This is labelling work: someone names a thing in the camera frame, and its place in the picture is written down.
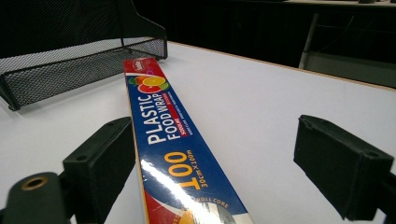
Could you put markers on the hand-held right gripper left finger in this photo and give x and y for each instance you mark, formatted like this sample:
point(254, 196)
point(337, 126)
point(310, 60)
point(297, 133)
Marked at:
point(99, 168)

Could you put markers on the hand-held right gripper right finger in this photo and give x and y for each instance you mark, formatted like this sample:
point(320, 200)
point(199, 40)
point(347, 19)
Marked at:
point(339, 168)

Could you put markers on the blue plastic wrap box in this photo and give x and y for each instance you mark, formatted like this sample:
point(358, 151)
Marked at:
point(174, 146)

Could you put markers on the black mesh desk tray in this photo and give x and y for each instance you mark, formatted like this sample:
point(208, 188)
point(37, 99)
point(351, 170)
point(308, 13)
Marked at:
point(77, 62)

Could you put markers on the grey metal stand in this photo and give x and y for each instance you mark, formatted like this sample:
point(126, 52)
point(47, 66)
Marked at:
point(339, 56)

